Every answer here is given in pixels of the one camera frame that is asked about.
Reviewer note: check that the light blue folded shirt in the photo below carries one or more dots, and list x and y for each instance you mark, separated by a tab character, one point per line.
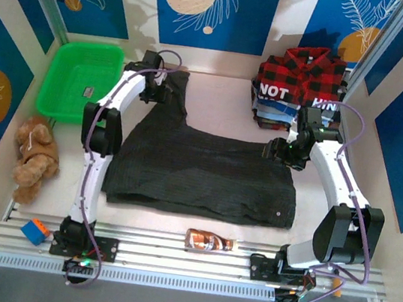
275	115

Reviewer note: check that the small printed card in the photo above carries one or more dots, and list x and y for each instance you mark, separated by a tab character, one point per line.
88	92

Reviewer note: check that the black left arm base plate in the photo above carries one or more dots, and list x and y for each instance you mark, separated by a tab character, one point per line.
107	249

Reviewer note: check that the brown plastic drink bottle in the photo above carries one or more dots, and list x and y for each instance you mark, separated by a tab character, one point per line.
207	241

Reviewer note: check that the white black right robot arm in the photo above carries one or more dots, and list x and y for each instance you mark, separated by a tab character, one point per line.
332	166

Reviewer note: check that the aluminium rail base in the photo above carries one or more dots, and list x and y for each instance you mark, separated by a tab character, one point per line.
170	256

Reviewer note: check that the brown teddy bear plush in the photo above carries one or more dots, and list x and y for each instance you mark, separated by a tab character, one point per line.
33	156

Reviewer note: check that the brown plaid folded shirt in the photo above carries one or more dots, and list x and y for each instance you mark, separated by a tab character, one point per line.
273	125

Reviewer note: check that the blue orange toy block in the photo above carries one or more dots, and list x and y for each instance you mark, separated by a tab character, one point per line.
34	232

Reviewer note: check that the royal blue folded shirt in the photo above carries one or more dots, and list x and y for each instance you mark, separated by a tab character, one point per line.
280	106

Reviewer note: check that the red black plaid folded shirt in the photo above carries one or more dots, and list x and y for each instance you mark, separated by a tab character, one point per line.
304	75

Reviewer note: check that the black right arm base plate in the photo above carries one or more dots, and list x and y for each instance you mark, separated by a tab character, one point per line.
261	268

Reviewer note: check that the green plastic basket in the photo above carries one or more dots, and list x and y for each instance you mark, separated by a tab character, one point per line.
65	73

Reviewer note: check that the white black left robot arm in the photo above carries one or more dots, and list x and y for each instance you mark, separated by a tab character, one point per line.
91	180

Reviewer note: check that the black shorts garment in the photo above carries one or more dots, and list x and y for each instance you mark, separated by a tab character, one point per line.
201	177

